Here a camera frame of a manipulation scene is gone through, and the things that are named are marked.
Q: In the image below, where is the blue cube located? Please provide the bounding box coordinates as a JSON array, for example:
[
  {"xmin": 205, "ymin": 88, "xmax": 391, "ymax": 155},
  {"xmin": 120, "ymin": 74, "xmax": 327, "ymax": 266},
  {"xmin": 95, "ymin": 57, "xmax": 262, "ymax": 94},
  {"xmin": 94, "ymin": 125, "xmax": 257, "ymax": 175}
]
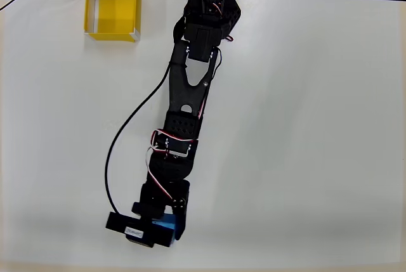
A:
[{"xmin": 151, "ymin": 212, "xmax": 177, "ymax": 248}]

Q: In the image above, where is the yellow open box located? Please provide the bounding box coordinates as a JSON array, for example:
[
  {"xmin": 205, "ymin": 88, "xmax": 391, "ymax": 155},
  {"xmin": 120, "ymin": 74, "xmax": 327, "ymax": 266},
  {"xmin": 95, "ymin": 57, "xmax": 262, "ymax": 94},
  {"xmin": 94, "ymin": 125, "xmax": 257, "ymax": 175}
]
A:
[{"xmin": 83, "ymin": 0, "xmax": 142, "ymax": 44}]

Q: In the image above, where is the black webcam with white label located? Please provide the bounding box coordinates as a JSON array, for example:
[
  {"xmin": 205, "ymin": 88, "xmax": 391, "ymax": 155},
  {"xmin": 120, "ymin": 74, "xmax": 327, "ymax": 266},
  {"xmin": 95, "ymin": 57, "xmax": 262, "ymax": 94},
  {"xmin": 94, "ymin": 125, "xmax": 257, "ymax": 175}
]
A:
[{"xmin": 105, "ymin": 210, "xmax": 176, "ymax": 249}]

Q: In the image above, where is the red white servo wire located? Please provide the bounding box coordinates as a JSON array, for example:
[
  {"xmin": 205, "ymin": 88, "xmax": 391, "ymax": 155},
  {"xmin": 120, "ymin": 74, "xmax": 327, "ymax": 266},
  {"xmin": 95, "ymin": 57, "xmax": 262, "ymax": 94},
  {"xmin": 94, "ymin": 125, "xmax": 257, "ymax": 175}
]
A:
[{"xmin": 144, "ymin": 128, "xmax": 196, "ymax": 201}]

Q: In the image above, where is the black webcam cable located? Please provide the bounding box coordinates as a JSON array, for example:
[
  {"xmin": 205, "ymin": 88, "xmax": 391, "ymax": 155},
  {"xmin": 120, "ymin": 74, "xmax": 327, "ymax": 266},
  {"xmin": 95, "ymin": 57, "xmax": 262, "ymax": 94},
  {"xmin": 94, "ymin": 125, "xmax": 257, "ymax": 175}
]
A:
[{"xmin": 105, "ymin": 15, "xmax": 188, "ymax": 216}]

